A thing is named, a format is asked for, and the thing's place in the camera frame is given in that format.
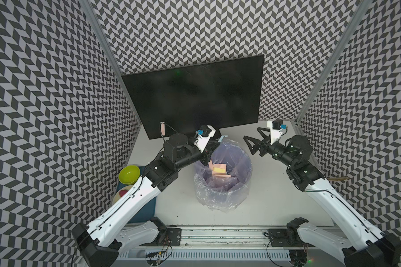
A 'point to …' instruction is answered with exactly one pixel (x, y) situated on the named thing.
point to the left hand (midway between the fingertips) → (216, 143)
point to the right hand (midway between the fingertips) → (251, 136)
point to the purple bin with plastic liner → (224, 182)
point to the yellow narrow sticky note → (218, 170)
